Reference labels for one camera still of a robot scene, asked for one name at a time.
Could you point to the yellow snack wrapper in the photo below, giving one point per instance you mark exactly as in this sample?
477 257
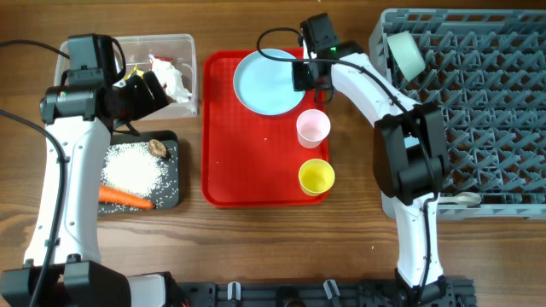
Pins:
135 71

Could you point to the brown food lump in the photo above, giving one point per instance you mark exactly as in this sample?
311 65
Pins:
157 148

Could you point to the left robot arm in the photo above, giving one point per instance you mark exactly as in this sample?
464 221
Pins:
62 265

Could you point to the green bowl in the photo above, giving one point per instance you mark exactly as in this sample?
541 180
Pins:
406 54

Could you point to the grey dishwasher rack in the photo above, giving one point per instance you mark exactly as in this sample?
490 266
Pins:
485 68

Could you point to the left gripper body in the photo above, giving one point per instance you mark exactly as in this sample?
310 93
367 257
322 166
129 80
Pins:
136 101

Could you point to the white plastic spoon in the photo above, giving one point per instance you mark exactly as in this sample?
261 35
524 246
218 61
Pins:
463 198

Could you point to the light blue plate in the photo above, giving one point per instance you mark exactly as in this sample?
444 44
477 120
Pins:
265 86

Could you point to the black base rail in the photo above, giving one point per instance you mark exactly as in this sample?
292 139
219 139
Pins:
369 293

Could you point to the red serving tray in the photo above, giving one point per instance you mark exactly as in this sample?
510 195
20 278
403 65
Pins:
248 159

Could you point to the white napkin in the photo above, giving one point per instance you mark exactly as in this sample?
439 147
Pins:
170 79

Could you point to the black waste tray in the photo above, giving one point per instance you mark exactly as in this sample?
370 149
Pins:
129 167

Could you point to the clear plastic bin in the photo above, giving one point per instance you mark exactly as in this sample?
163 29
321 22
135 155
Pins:
132 50

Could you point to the orange carrot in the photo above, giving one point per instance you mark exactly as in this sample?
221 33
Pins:
111 195

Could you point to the yellow cup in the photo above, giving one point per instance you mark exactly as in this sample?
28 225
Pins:
316 176

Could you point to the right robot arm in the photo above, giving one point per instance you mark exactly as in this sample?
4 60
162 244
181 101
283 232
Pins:
410 160

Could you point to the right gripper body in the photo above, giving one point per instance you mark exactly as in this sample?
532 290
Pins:
304 78

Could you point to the white rice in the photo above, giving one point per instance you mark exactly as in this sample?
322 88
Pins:
140 176

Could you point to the pink cup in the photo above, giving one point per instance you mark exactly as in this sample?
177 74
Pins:
312 126

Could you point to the red snack wrapper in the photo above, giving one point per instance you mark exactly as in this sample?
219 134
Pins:
164 59

